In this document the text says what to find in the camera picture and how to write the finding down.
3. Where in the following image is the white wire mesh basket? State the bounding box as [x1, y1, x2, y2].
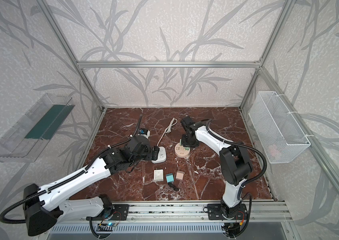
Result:
[249, 91, 311, 164]

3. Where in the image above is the clear plastic wall bin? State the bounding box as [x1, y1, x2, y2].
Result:
[0, 94, 75, 163]

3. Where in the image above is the teal plug adapter black cord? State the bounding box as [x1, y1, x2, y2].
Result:
[165, 173, 181, 192]

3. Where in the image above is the white square power strip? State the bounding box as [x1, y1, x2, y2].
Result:
[151, 147, 167, 164]

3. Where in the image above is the pink plug adapter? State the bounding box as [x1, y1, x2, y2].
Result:
[175, 171, 184, 181]

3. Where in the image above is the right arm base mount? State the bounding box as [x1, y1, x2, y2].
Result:
[203, 203, 248, 221]

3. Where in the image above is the pink round power strip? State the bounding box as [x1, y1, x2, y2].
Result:
[174, 143, 190, 158]

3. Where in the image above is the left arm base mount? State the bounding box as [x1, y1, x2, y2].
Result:
[99, 204, 130, 221]

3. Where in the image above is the white square plug adapter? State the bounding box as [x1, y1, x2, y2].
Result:
[153, 170, 164, 182]

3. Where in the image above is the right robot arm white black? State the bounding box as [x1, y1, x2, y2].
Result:
[180, 116, 267, 215]

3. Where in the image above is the aluminium front rail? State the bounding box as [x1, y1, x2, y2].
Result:
[58, 200, 292, 224]

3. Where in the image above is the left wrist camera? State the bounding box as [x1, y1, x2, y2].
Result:
[138, 128, 151, 139]

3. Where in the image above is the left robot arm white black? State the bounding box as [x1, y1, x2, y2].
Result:
[0, 135, 163, 237]

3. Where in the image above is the white power strip cable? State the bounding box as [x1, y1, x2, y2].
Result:
[157, 117, 178, 148]

